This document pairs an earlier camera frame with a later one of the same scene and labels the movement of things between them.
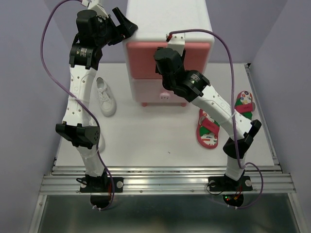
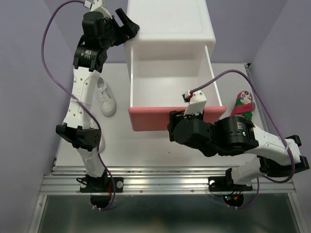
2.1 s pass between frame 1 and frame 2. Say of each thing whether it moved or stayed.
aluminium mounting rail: stayed
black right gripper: moved
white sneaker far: stayed
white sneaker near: stayed
